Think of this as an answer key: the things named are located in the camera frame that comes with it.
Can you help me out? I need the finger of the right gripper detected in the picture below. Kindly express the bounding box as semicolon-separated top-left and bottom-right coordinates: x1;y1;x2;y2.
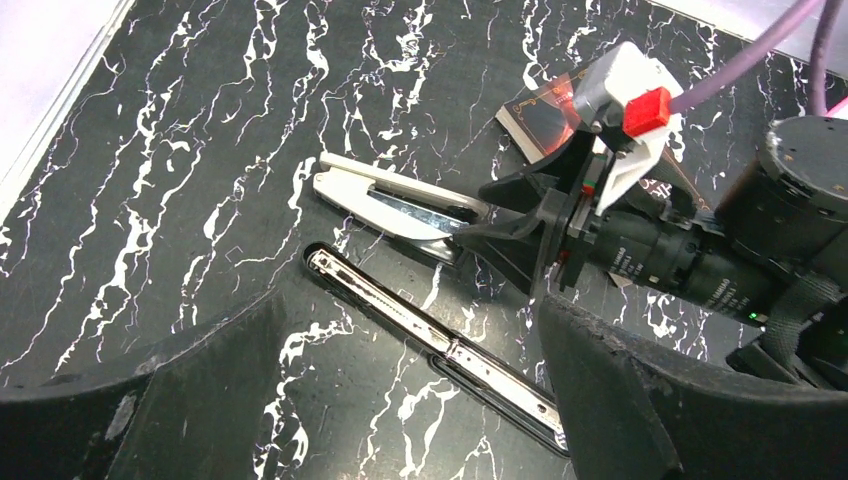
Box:
451;215;560;297
478;130;597;213

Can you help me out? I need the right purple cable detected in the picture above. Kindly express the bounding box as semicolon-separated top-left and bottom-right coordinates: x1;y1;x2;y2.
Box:
669;0;848;119

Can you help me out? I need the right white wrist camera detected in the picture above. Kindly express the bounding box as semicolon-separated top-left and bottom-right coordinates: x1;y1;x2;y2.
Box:
572;41;683;215

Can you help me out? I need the dark paperback book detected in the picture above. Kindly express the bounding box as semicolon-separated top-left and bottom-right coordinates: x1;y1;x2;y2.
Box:
495;69;711;210

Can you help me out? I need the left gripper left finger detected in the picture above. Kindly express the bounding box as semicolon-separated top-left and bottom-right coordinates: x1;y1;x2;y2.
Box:
1;291;286;479

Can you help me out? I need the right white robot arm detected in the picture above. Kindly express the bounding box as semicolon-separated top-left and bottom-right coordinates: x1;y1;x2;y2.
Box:
452;116;847;390

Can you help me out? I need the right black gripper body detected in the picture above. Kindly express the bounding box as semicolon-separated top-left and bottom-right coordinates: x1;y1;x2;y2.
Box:
536;192;787;325

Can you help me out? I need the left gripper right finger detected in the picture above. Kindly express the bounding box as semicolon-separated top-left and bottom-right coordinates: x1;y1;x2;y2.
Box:
537;295;847;479

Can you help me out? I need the black stapler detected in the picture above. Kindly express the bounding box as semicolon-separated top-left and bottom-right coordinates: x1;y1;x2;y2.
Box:
301;241;570;458

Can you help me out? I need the beige stapler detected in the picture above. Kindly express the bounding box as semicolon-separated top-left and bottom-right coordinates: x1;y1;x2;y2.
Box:
313;151;490;265

